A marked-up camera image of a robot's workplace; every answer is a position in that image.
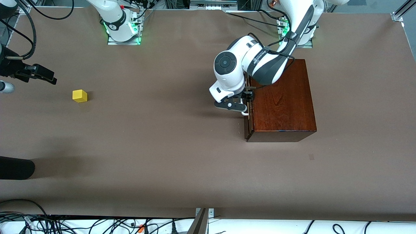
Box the wooden drawer with white handle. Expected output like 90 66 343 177
241 75 253 139

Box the yellow cube block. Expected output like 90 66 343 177
72 89 88 103

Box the dark brown wooden cabinet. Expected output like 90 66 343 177
244 59 317 143

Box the black rounded cylinder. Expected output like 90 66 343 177
0 156 35 180

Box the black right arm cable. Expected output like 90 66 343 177
0 0 37 60

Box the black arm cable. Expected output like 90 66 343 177
0 0 37 60
247 32 297 62

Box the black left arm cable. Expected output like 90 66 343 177
247 32 297 62

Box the black looping cable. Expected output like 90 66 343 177
31 0 74 20

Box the aluminium frame profile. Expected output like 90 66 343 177
391 0 416 22
18 0 44 14

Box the long black table cable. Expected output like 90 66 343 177
225 11 283 28

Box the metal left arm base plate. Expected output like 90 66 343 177
277 18 314 49

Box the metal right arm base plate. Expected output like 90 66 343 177
107 9 143 46

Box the short black table cable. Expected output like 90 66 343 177
258 9 284 20

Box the metal bracket with strut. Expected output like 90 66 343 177
187 208 215 234

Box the tangled black cable bundle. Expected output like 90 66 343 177
0 199 195 234

